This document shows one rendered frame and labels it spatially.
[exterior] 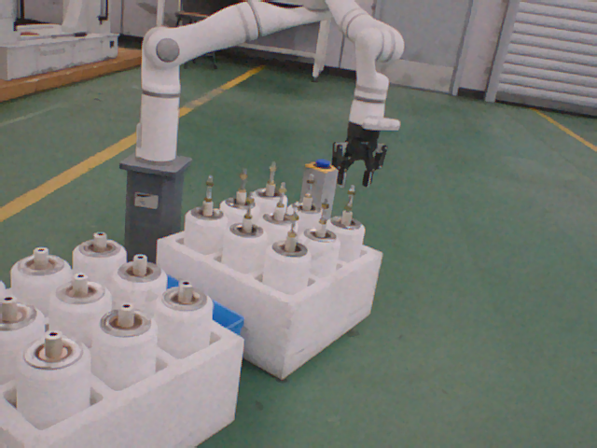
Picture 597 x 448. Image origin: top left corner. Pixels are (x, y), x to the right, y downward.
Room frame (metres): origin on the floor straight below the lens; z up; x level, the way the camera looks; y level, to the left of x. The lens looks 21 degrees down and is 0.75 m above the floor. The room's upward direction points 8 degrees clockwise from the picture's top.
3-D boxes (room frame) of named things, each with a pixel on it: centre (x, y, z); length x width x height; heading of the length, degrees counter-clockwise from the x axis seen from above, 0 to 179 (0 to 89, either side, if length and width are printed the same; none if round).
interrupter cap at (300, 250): (1.11, 0.00, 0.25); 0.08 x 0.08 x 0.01
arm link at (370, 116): (1.29, -0.14, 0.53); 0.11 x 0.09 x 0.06; 30
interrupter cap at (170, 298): (0.85, 0.16, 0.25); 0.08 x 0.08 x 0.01
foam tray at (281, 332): (1.27, 0.03, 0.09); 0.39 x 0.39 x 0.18; 58
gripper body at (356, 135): (1.31, -0.13, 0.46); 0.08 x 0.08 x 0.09
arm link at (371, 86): (1.30, -0.12, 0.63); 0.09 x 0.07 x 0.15; 118
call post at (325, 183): (1.56, -0.06, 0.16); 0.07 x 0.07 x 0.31; 58
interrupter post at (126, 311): (0.75, 0.23, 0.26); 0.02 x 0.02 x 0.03
